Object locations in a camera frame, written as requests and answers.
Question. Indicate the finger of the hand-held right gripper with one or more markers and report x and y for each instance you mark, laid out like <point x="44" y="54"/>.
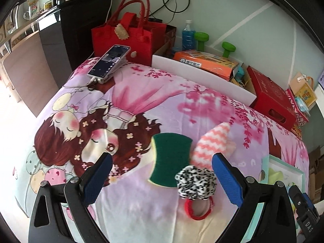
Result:
<point x="307" y="203"/>

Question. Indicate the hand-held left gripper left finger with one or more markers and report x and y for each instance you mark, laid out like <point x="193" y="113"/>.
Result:
<point x="97" y="179"/>

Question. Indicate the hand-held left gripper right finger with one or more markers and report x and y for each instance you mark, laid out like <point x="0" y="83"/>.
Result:
<point x="227" y="179"/>

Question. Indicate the leopard print scrunchie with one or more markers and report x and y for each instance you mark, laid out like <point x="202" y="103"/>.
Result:
<point x="195" y="182"/>

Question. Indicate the teal and white tray box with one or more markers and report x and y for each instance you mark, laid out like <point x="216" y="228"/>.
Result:
<point x="286" y="168"/>

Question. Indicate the light green microfiber cloth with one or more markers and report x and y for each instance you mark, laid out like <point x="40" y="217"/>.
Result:
<point x="276" y="174"/>

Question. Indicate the brown cardboard box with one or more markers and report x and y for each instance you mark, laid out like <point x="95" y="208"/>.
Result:
<point x="315" y="172"/>

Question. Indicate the pink white knitted cloth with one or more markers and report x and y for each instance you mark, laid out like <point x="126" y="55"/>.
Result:
<point x="210" y="144"/>

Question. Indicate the red tape roll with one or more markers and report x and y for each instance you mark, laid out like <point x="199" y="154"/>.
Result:
<point x="187" y="208"/>

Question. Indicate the green scouring sponge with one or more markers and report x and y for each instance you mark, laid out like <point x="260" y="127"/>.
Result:
<point x="169" y="159"/>

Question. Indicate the pink patterned box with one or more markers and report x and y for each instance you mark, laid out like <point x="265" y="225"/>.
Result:
<point x="300" y="117"/>

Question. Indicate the red gift box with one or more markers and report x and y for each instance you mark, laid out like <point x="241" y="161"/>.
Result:
<point x="268" y="91"/>

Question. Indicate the printed cartoon blanket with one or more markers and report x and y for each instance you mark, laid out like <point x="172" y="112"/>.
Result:
<point x="157" y="101"/>

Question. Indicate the light blue packet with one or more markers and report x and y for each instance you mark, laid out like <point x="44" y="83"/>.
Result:
<point x="302" y="104"/>

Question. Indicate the white storage box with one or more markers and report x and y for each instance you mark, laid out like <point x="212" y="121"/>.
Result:
<point x="202" y="77"/>

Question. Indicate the teal item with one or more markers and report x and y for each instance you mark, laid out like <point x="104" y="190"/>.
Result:
<point x="240" y="74"/>

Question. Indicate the white phone stand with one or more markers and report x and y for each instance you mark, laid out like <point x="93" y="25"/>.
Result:
<point x="114" y="72"/>

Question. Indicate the orange cardboard box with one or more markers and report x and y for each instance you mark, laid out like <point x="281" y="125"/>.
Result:
<point x="210" y="63"/>

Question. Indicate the smartphone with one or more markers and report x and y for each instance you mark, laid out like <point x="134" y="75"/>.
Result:
<point x="108" y="60"/>

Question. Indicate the purple dotted board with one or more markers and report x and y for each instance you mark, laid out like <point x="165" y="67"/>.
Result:
<point x="322" y="81"/>

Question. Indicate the brown wooden panel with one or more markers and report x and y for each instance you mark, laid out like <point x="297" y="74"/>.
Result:
<point x="27" y="76"/>

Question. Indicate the green dumbbell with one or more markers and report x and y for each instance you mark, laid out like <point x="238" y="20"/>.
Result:
<point x="201" y="39"/>
<point x="227" y="49"/>

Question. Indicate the red felt handbag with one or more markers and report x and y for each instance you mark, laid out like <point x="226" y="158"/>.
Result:
<point x="136" y="48"/>

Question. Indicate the plastic bottle with blue liquid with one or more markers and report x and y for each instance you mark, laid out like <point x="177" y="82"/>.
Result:
<point x="188" y="39"/>

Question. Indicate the black cabinet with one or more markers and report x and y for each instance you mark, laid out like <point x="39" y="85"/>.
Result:
<point x="76" y="30"/>

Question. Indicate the dark red paper bag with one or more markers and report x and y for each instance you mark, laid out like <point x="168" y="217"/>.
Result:
<point x="169" y="35"/>

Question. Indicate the clear glass jug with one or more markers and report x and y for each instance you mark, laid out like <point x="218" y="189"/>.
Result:
<point x="19" y="12"/>

